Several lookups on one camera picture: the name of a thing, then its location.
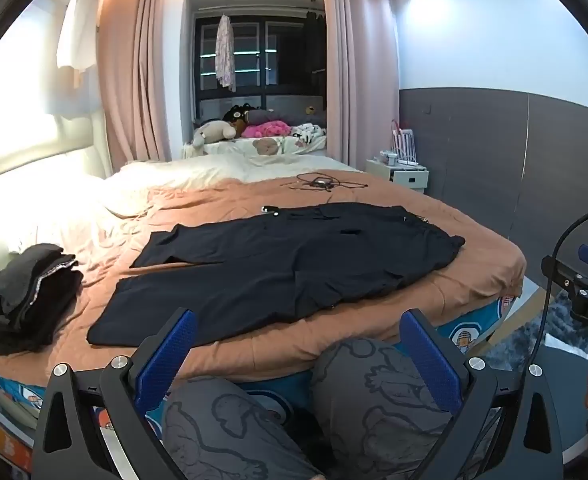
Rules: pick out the black pants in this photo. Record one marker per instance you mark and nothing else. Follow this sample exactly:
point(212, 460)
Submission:
point(274, 260)

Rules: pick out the small brown plush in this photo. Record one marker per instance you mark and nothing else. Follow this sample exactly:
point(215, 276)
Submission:
point(310, 110)

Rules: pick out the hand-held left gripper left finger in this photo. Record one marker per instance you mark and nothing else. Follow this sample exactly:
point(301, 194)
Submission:
point(169, 355)

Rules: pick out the cow print plush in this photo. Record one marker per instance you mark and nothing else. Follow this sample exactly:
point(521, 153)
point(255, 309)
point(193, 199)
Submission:
point(309, 134)

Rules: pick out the orange blanket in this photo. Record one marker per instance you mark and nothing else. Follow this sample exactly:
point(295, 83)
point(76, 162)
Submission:
point(483, 280)

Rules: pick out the beige bear plush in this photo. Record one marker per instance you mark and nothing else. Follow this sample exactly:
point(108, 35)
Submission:
point(214, 132)

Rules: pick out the white nightstand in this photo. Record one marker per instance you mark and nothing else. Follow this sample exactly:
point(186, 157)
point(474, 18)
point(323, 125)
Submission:
point(403, 177)

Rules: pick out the person's left leg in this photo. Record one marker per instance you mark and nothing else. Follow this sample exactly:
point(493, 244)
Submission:
point(214, 425)

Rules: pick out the dark window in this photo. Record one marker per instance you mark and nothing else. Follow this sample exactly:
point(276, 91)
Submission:
point(274, 35)

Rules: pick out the cream padded headboard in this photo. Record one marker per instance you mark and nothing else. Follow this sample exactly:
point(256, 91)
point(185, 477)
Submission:
point(24, 160)

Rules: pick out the pile of dark clothes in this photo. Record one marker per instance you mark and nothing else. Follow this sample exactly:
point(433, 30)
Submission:
point(24, 295)

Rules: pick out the white hanging garment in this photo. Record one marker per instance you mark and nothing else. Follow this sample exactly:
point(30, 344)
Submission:
point(76, 35)

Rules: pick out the blue cartoon bed sheet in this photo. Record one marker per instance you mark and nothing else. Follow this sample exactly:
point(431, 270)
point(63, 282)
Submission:
point(473, 330)

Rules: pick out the grey cushion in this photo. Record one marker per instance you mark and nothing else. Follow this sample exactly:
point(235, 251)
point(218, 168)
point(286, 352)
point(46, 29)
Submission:
point(261, 116)

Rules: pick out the grey shaggy rug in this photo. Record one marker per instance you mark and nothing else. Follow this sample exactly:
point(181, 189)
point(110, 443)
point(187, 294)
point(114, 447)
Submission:
point(557, 327)

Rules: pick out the striped bag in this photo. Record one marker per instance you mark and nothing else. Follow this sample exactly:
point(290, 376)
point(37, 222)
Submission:
point(403, 142)

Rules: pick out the floral hanging garment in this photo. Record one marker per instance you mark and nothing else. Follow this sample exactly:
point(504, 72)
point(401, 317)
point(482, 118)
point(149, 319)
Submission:
point(225, 55)

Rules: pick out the black plush toy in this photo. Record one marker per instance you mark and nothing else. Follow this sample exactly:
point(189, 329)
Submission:
point(236, 115)

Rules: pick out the white power strip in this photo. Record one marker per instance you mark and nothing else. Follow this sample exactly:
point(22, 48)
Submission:
point(411, 164)

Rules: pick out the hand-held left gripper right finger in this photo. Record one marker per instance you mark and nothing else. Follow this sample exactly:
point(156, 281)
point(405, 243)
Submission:
point(433, 360)

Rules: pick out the pink plush toy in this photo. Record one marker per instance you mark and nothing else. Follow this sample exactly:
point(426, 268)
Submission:
point(269, 129)

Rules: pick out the bear print pillow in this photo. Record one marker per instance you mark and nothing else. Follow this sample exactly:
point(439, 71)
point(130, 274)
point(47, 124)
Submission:
point(266, 146)

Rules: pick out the pink curtain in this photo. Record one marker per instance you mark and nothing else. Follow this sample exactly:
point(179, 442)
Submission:
point(358, 85)
point(129, 85)

